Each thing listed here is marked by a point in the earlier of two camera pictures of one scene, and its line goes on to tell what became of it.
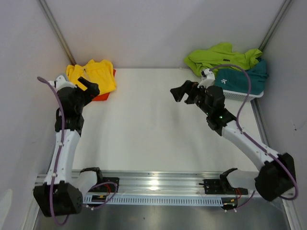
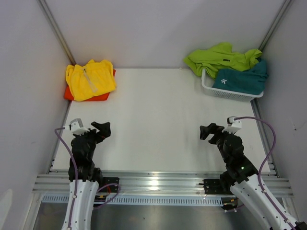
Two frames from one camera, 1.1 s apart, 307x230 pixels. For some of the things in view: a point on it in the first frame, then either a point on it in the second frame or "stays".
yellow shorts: (100, 73) stays
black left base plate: (109, 187) stays
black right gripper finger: (178, 93) → (212, 128)
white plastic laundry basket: (240, 96) stays
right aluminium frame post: (275, 24) stays
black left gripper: (92, 89) → (104, 129)
